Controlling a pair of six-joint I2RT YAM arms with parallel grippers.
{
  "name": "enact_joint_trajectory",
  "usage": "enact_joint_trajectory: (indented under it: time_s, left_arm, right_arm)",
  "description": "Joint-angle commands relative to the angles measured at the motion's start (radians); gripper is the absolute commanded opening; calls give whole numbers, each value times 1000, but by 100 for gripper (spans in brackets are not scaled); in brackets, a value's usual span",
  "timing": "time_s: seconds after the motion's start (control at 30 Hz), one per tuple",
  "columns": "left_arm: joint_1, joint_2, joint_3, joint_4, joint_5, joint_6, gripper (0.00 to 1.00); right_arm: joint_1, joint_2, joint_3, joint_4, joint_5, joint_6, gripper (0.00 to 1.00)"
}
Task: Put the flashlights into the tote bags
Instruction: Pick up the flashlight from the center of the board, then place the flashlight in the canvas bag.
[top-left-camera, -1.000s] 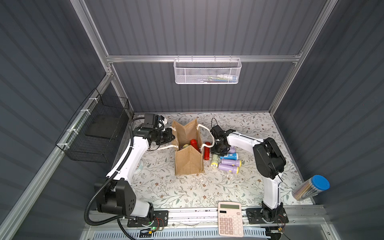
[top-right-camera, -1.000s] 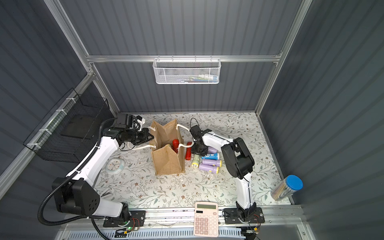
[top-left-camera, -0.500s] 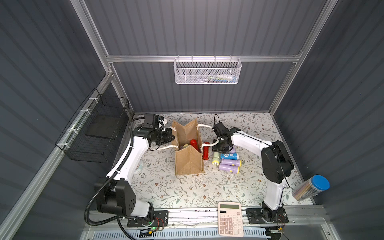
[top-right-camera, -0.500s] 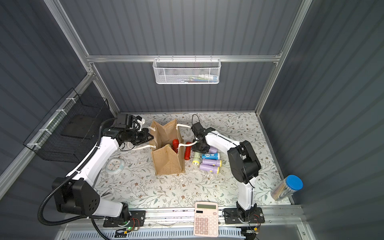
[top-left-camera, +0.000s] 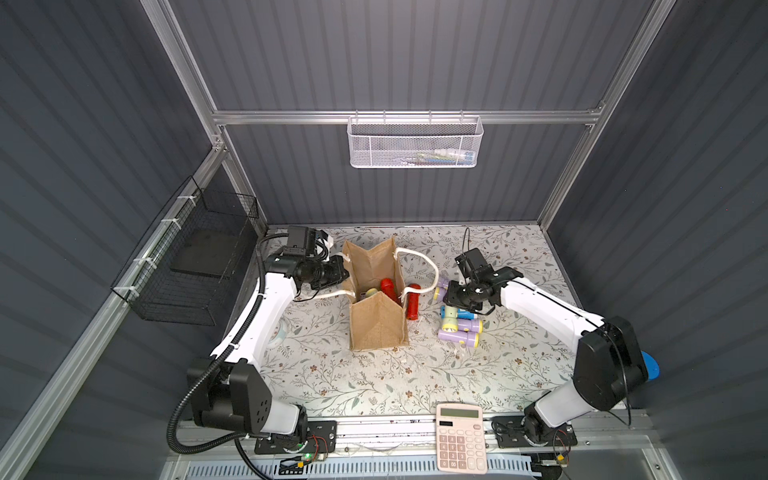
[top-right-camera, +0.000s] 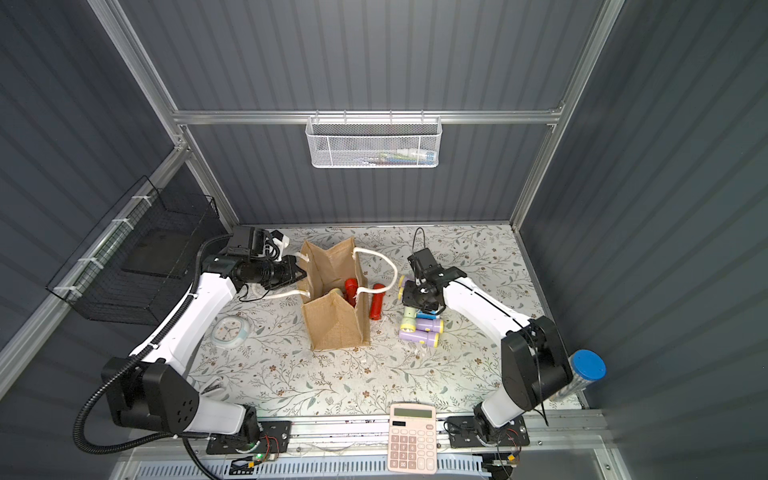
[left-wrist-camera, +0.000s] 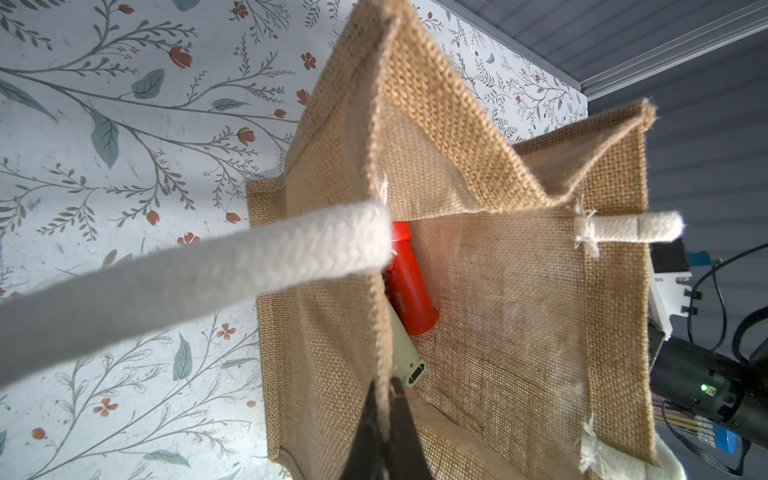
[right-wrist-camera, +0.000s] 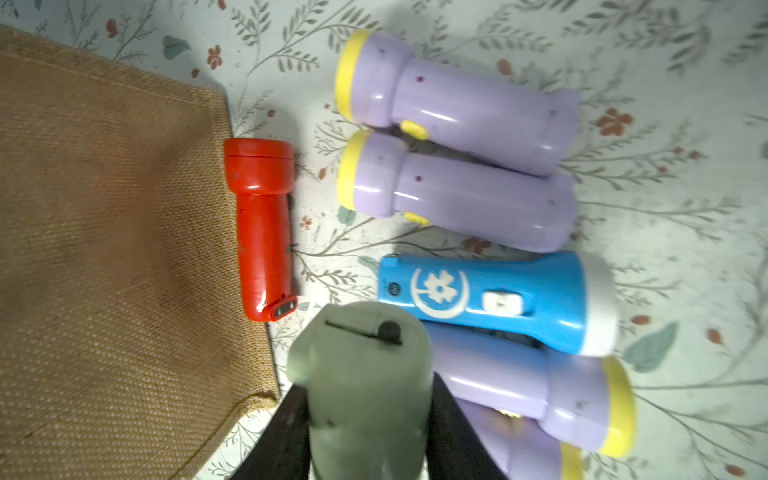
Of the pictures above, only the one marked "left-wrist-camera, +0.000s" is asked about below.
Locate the green flashlight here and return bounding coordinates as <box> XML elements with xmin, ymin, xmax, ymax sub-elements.
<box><xmin>387</xmin><ymin>304</ymin><xmax>427</xmax><ymax>387</ymax></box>

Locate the brown jute tote bag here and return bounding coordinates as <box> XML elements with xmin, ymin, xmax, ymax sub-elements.
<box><xmin>1</xmin><ymin>1</ymin><xmax>685</xmax><ymax>479</ymax></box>

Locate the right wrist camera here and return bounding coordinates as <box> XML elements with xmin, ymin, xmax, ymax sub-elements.
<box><xmin>649</xmin><ymin>239</ymin><xmax>692</xmax><ymax>340</ymax></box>

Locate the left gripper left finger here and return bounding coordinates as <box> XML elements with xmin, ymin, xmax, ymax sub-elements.
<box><xmin>340</xmin><ymin>382</ymin><xmax>384</xmax><ymax>480</ymax></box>

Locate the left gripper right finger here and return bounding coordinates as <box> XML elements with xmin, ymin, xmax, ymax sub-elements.
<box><xmin>384</xmin><ymin>377</ymin><xmax>433</xmax><ymax>480</ymax></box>

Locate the red flashlight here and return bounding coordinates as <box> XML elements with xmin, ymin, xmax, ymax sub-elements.
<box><xmin>383</xmin><ymin>222</ymin><xmax>439</xmax><ymax>336</ymax></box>

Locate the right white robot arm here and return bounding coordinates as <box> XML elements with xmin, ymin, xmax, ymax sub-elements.
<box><xmin>650</xmin><ymin>307</ymin><xmax>767</xmax><ymax>448</ymax></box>

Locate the blue lid pencil tube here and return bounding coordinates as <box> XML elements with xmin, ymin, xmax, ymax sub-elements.
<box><xmin>654</xmin><ymin>402</ymin><xmax>739</xmax><ymax>455</ymax></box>

